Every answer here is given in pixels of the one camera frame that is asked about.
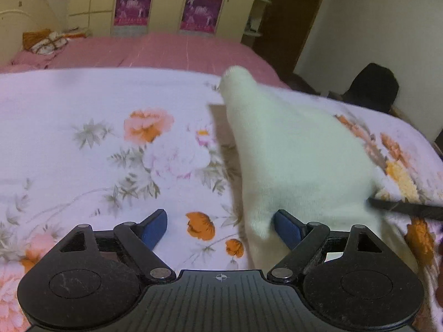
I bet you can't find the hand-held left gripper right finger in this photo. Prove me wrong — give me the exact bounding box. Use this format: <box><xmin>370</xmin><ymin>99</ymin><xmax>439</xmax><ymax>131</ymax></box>
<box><xmin>266</xmin><ymin>209</ymin><xmax>382</xmax><ymax>281</ymax></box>

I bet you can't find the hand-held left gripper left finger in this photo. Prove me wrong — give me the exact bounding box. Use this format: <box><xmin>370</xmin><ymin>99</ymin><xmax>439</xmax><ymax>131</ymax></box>
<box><xmin>59</xmin><ymin>208</ymin><xmax>176</xmax><ymax>281</ymax></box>

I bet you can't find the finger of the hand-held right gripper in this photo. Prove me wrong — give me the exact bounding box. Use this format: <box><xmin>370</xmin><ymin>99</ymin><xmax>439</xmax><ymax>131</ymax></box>
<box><xmin>366</xmin><ymin>196</ymin><xmax>443</xmax><ymax>221</ymax></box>

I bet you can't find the white knitted sock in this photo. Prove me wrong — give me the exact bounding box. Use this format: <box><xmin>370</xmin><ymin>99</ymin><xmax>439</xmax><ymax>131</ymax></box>
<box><xmin>219</xmin><ymin>65</ymin><xmax>422</xmax><ymax>279</ymax></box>

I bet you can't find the white floral bed sheet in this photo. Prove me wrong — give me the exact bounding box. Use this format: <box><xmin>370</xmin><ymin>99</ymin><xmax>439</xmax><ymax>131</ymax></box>
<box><xmin>0</xmin><ymin>67</ymin><xmax>443</xmax><ymax>332</ymax></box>

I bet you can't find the black chair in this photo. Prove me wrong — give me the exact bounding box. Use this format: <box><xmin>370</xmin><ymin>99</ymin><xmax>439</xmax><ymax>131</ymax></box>
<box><xmin>341</xmin><ymin>63</ymin><xmax>401</xmax><ymax>113</ymax></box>

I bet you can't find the pink bedspread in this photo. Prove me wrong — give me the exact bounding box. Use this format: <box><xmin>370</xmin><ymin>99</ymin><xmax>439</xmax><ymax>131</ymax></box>
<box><xmin>0</xmin><ymin>32</ymin><xmax>289</xmax><ymax>89</ymax></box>

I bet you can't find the brown wooden door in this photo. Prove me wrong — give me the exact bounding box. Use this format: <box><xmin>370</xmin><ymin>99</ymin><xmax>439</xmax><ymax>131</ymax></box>
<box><xmin>253</xmin><ymin>0</ymin><xmax>330</xmax><ymax>82</ymax></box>

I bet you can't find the magenta wardrobe poster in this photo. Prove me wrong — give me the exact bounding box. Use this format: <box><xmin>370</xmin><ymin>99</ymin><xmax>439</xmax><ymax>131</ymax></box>
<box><xmin>179</xmin><ymin>0</ymin><xmax>223</xmax><ymax>32</ymax></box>
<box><xmin>114</xmin><ymin>0</ymin><xmax>153</xmax><ymax>28</ymax></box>

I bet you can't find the white open shelf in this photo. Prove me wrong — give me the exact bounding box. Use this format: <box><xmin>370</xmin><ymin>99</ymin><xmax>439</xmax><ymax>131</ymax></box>
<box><xmin>242</xmin><ymin>0</ymin><xmax>275</xmax><ymax>39</ymax></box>

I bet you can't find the cream wardrobe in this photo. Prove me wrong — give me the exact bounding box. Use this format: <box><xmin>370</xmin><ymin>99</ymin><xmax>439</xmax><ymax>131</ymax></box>
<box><xmin>67</xmin><ymin>0</ymin><xmax>264</xmax><ymax>41</ymax></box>

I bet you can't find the cream bed headboard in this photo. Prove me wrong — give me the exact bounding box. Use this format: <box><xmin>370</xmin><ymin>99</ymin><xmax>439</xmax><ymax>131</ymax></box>
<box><xmin>0</xmin><ymin>0</ymin><xmax>62</xmax><ymax>67</ymax></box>

